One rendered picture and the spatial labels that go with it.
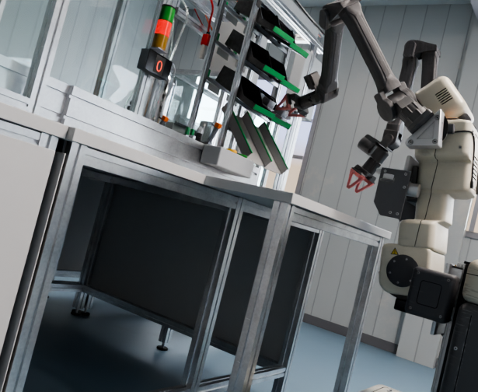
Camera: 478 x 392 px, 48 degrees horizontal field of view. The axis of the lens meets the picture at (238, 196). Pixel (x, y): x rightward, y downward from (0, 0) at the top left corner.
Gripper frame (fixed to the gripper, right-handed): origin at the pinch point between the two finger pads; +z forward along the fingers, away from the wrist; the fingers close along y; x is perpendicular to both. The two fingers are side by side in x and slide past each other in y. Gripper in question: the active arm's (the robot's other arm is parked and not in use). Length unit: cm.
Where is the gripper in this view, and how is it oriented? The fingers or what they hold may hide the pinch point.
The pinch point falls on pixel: (283, 110)
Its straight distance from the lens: 231.4
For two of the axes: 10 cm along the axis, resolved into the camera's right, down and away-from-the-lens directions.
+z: -8.0, 2.6, 5.4
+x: 1.3, 9.5, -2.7
